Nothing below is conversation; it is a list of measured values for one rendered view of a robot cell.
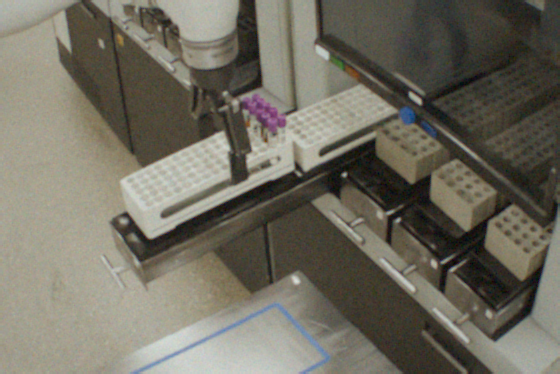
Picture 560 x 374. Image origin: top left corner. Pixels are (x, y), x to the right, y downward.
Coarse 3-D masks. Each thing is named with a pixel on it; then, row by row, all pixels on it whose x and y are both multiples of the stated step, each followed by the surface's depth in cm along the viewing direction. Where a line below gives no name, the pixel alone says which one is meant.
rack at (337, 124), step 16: (336, 96) 157; (352, 96) 157; (368, 96) 157; (304, 112) 154; (320, 112) 154; (336, 112) 154; (352, 112) 153; (368, 112) 153; (384, 112) 153; (288, 128) 152; (304, 128) 151; (320, 128) 151; (336, 128) 150; (352, 128) 150; (368, 128) 159; (304, 144) 147; (320, 144) 147; (336, 144) 155; (352, 144) 152; (304, 160) 148; (320, 160) 150
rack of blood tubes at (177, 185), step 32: (160, 160) 141; (192, 160) 142; (224, 160) 140; (256, 160) 140; (288, 160) 145; (128, 192) 135; (160, 192) 135; (192, 192) 136; (224, 192) 140; (160, 224) 135
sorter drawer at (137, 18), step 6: (126, 6) 215; (132, 6) 210; (138, 6) 207; (126, 12) 217; (132, 12) 212; (138, 12) 207; (114, 18) 214; (126, 18) 213; (132, 18) 214; (138, 18) 209; (120, 24) 211; (138, 24) 211; (126, 30) 210
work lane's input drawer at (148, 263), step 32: (352, 160) 152; (256, 192) 147; (288, 192) 147; (320, 192) 152; (128, 224) 141; (192, 224) 142; (224, 224) 142; (256, 224) 146; (128, 256) 141; (160, 256) 137; (192, 256) 141
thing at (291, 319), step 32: (288, 288) 128; (224, 320) 123; (256, 320) 123; (288, 320) 123; (320, 320) 122; (160, 352) 119; (192, 352) 119; (224, 352) 118; (256, 352) 118; (288, 352) 118; (320, 352) 117; (352, 352) 117
